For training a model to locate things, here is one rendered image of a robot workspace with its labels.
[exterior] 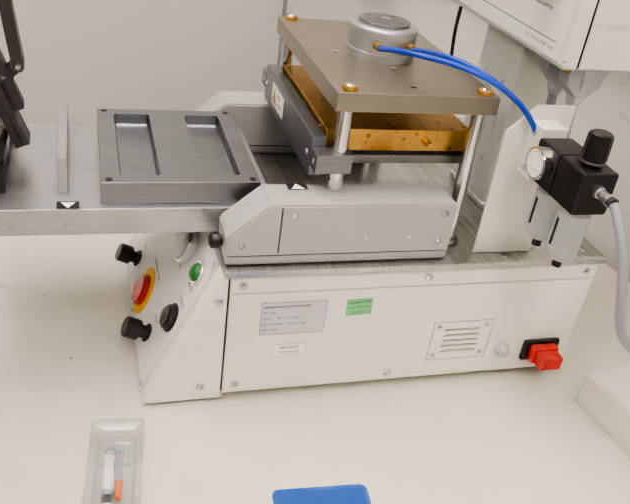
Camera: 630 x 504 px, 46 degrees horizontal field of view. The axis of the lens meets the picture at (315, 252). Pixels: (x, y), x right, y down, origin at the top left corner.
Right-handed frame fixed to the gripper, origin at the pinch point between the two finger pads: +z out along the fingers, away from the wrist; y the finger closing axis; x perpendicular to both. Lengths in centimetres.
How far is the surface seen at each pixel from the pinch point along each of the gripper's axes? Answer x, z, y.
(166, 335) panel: 13.7, 24.7, -7.1
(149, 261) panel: -3.5, 25.7, -6.7
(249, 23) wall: -148, 48, -47
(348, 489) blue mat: 33, 37, -20
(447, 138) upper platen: 11.7, 13.9, -43.6
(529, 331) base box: 19, 40, -48
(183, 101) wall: -145, 64, -20
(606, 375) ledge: 25, 45, -55
